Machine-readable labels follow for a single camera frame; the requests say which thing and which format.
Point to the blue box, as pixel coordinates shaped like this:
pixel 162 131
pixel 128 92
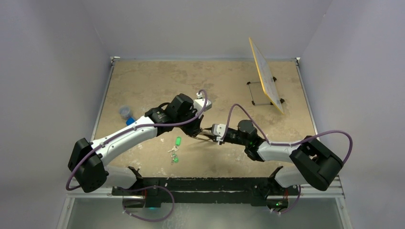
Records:
pixel 130 121

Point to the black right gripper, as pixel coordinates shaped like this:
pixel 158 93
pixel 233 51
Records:
pixel 213 137

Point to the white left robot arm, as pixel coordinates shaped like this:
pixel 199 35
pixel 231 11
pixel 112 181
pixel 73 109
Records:
pixel 88 160

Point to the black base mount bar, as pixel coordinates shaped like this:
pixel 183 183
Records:
pixel 152 192

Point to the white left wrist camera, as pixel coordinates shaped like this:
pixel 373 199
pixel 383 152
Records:
pixel 201 104

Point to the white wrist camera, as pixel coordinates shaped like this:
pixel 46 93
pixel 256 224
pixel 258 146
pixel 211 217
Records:
pixel 218 131
pixel 201 104

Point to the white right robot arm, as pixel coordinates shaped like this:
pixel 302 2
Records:
pixel 312 162

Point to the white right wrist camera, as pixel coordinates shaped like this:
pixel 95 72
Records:
pixel 218 131

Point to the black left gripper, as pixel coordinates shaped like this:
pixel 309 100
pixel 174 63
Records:
pixel 195 128

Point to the yellow framed whiteboard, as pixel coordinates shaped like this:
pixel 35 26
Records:
pixel 266 77

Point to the clear jar of paperclips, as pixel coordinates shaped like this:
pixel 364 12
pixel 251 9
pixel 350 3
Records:
pixel 125 112

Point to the green key tag with key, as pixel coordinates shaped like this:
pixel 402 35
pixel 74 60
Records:
pixel 174 159

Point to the aluminium table rail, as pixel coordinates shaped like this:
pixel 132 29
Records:
pixel 69 201

